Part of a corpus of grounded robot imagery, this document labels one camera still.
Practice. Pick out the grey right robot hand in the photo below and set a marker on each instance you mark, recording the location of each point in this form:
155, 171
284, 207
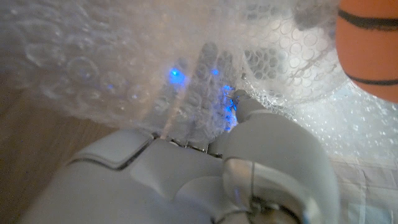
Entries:
161, 186

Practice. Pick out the clear bubble wrap sheet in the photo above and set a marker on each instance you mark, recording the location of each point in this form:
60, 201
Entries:
93, 56

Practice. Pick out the printed window backdrop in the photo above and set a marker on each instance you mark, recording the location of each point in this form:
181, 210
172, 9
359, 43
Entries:
367, 193

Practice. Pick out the orange mini basketball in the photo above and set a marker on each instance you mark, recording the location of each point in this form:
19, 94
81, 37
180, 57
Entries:
367, 53

